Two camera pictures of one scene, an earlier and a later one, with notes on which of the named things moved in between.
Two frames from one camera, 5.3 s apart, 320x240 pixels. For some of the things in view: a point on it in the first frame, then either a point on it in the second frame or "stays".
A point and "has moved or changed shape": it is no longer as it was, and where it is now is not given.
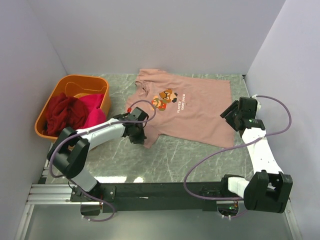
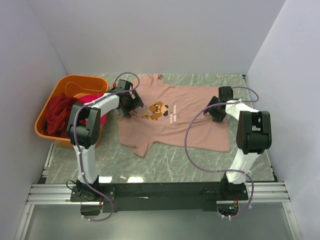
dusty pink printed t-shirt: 186,108 has moved or changed shape
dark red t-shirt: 63,112 stays
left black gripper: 140,139 → 135,103
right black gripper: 228,117 → 218,118
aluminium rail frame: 45,192 stays
